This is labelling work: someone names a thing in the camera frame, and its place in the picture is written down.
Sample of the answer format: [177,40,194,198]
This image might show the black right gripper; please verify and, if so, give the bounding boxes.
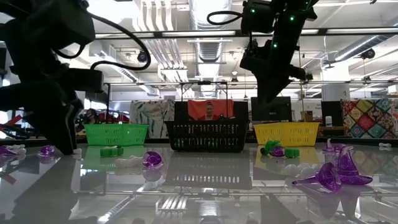
[239,40,307,105]

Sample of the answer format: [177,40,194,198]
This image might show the marble patterned panel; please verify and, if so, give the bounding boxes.
[129,100,175,139]

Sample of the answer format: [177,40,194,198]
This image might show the yellow plastic basket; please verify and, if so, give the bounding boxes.
[253,122,321,147]

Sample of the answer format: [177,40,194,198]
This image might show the black plastic basket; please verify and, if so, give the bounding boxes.
[164,119,249,153]

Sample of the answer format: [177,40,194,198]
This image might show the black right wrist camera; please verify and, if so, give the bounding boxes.
[241,0,276,34]

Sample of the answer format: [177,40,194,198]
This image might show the orange cloth backdrop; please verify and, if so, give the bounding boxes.
[187,99,234,121]

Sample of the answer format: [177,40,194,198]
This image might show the black overhead frame bar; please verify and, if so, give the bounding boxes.
[93,28,398,40]

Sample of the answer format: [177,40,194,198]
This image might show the colourful patchwork quilt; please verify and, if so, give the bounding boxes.
[341,98,398,139]

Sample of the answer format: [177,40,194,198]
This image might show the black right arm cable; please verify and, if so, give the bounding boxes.
[206,10,244,27]

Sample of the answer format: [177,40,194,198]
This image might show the purple and white toy pieces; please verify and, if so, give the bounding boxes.
[336,146,374,187]

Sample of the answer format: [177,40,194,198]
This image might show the green plastic basket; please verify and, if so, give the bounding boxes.
[83,123,150,146]

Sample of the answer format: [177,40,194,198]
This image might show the person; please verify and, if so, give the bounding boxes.
[198,101,220,121]
[82,108,100,124]

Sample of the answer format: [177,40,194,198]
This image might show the black computer monitor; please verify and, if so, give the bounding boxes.
[251,96,293,123]
[321,101,344,127]

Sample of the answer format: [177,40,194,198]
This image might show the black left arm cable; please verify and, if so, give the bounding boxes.
[52,11,152,72]

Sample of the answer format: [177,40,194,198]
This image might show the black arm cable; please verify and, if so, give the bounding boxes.
[206,10,244,27]
[52,11,152,72]

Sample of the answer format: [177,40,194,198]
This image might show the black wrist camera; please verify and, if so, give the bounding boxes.
[67,68,105,93]
[241,0,276,34]

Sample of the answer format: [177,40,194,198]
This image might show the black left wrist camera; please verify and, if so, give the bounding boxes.
[67,68,105,93]

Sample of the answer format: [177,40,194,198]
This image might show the black metal stand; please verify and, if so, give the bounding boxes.
[99,81,112,124]

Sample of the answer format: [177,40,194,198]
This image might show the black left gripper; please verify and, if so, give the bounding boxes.
[0,73,83,155]

